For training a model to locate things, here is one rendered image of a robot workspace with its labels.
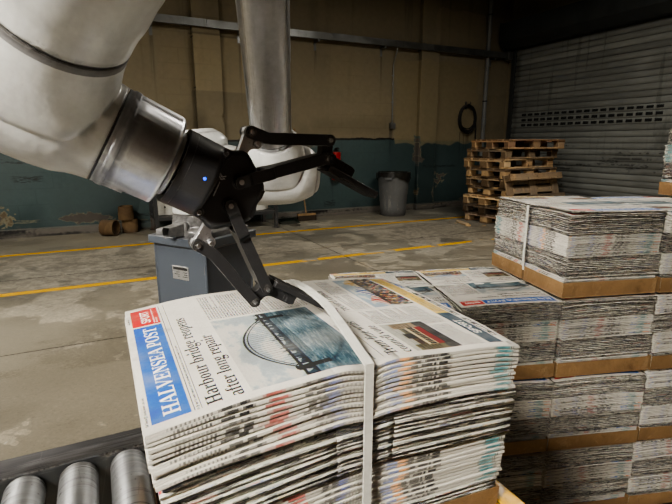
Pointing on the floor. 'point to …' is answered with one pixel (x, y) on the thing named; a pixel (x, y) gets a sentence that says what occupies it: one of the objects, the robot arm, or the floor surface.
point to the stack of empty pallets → (512, 149)
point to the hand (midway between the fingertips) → (339, 243)
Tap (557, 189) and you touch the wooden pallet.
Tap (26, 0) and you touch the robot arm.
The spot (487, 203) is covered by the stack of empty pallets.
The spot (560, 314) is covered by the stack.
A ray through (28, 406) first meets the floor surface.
